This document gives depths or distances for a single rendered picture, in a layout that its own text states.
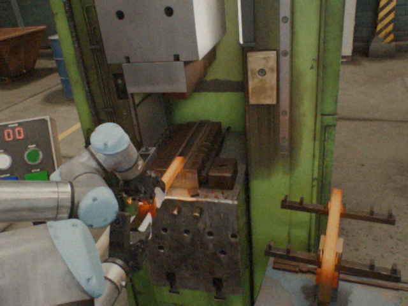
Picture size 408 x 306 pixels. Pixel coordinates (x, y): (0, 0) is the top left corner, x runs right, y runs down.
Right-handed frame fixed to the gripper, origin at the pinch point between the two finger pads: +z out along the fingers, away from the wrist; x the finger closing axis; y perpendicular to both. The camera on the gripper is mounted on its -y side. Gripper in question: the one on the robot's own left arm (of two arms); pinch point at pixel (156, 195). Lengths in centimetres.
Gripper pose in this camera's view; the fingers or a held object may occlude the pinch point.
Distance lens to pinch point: 111.2
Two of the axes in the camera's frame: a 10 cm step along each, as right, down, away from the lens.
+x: 9.7, 0.2, -2.4
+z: 1.9, 5.4, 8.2
